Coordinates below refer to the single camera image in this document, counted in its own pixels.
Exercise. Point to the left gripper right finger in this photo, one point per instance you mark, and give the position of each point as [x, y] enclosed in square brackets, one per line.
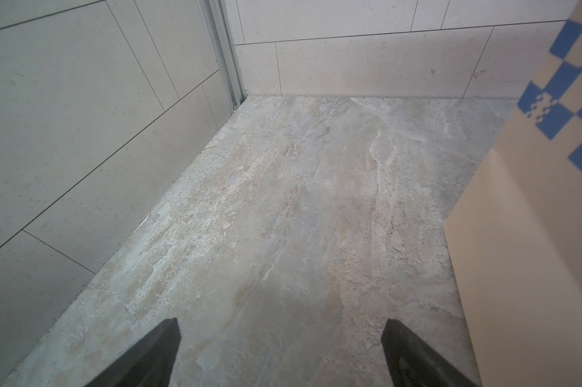
[412, 362]

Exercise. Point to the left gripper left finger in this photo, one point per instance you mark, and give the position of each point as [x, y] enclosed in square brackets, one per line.
[149, 362]

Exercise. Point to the checkered paper bag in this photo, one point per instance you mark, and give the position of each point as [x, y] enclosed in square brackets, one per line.
[515, 234]

